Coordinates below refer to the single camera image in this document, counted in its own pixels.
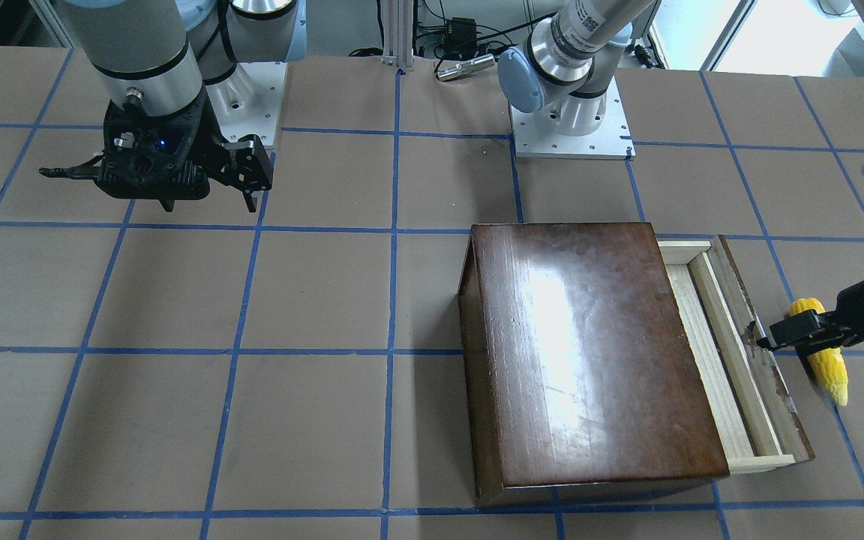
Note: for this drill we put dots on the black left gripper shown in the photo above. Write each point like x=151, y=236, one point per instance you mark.
x=862, y=305

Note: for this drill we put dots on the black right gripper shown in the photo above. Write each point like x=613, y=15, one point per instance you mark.
x=212, y=140

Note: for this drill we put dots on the yellow toy corn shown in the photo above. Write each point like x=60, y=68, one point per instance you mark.
x=827, y=365

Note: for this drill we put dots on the dark brown wooden drawer box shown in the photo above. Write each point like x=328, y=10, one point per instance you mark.
x=540, y=433

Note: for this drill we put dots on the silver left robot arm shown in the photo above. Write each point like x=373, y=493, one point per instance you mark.
x=559, y=58

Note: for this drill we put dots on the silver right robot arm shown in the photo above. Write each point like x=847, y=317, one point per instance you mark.
x=174, y=48

